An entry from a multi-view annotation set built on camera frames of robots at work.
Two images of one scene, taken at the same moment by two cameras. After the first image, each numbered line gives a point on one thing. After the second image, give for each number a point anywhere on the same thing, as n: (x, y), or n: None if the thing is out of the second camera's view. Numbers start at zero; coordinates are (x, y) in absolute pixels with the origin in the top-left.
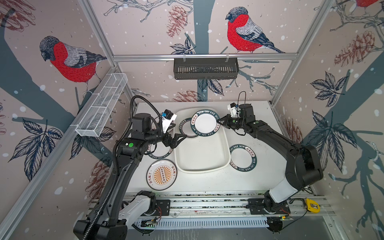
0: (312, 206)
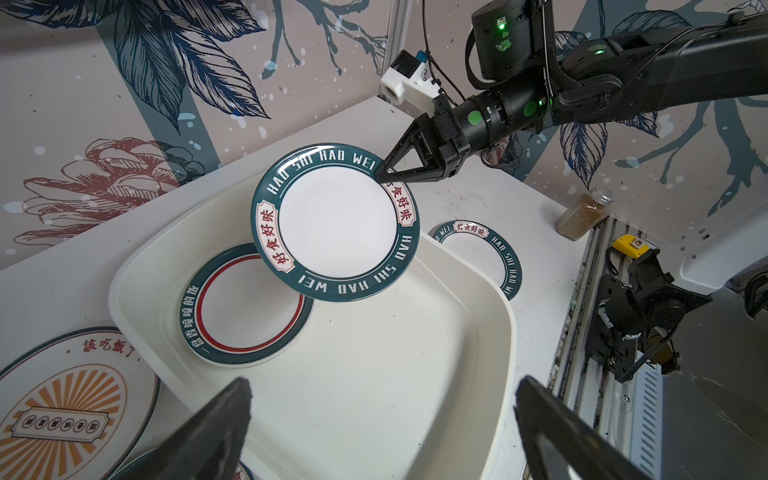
0: (630, 245)
